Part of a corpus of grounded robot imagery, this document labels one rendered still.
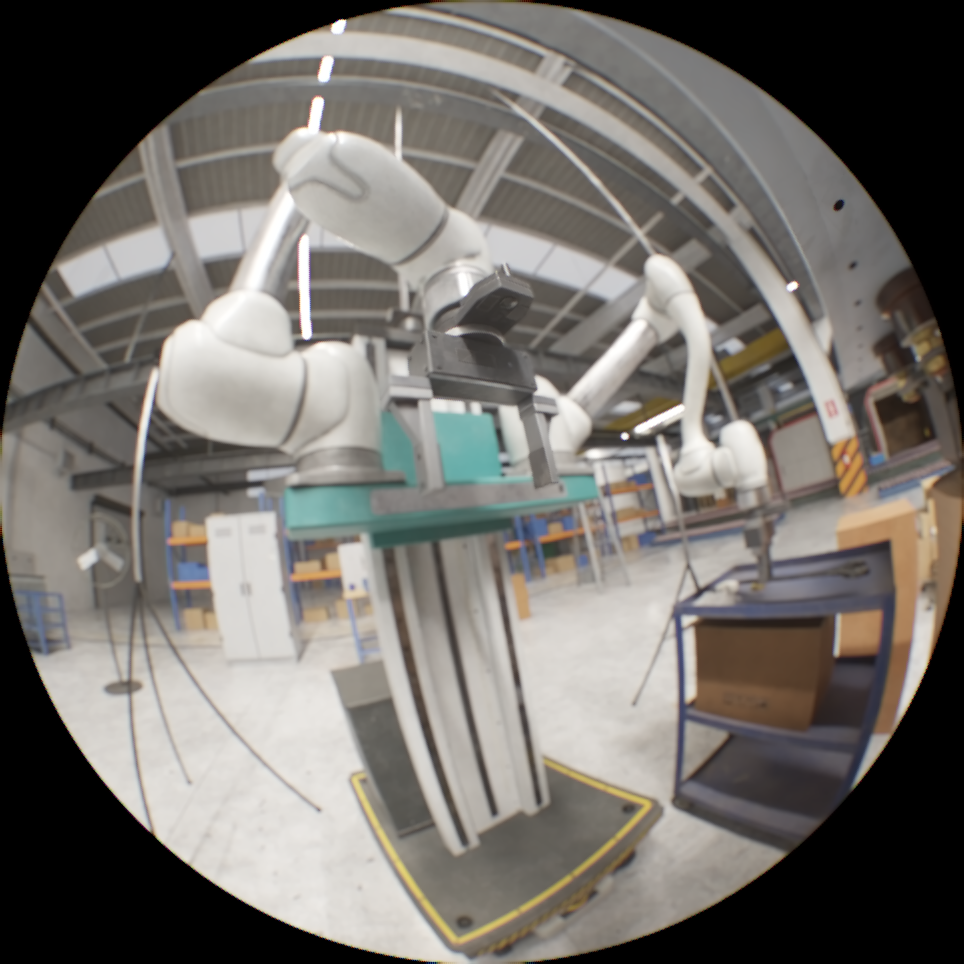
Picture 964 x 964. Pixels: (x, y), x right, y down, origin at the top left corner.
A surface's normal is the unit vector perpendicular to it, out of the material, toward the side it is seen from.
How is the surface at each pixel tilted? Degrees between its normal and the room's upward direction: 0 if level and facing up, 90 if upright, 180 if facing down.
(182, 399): 145
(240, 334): 95
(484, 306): 180
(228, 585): 90
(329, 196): 167
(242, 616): 90
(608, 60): 180
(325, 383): 92
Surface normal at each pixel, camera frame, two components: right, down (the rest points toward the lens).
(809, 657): -0.92, 0.09
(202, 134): 0.14, 0.99
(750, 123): 0.25, 0.90
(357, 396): 0.71, -0.24
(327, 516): 0.54, -0.25
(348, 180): 0.37, 0.73
